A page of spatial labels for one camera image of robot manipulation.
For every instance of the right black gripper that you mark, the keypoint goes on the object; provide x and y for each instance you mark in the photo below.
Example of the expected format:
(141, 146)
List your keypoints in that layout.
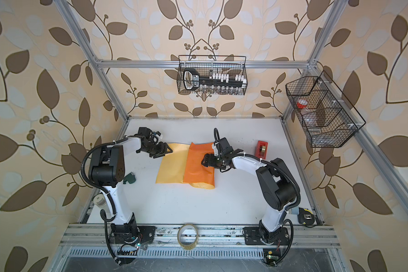
(207, 161)

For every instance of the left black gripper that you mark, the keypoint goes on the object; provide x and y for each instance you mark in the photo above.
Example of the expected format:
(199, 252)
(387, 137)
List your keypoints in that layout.
(165, 146)

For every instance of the yellow orange wrapping paper sheet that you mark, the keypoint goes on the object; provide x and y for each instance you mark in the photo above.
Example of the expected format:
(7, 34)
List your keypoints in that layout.
(183, 166)

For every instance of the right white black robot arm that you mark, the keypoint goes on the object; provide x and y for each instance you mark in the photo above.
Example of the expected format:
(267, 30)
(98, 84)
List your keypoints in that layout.
(279, 189)

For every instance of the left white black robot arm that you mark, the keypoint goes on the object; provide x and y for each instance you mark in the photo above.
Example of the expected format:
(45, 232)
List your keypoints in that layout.
(103, 168)

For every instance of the green utility knife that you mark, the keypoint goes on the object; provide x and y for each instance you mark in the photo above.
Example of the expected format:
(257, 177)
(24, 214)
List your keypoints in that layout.
(129, 178)

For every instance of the red tape dispenser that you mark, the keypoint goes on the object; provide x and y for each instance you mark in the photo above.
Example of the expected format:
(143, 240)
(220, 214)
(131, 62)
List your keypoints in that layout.
(261, 149)

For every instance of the clear tape roll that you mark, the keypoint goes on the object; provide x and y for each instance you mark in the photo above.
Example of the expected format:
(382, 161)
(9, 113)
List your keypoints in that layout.
(188, 236)

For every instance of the light blue phone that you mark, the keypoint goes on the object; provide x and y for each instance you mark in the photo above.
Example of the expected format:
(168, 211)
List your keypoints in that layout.
(295, 211)

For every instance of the black yellow tape measure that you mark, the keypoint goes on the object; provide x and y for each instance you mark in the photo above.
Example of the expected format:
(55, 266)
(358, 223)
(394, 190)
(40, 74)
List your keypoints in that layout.
(306, 218)

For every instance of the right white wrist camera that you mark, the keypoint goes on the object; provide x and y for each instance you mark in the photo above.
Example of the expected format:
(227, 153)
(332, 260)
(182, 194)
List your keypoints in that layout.
(216, 148)

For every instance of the black socket set rail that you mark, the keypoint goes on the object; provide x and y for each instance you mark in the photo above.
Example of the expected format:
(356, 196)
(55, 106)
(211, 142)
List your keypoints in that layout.
(193, 80)

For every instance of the back black wire basket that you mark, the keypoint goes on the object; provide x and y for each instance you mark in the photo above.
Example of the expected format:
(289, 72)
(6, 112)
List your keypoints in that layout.
(230, 64)

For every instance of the side black wire basket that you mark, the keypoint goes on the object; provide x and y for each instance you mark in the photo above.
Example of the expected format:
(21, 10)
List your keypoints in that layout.
(330, 118)

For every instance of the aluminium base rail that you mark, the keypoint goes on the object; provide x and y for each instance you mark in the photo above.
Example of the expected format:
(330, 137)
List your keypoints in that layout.
(231, 236)

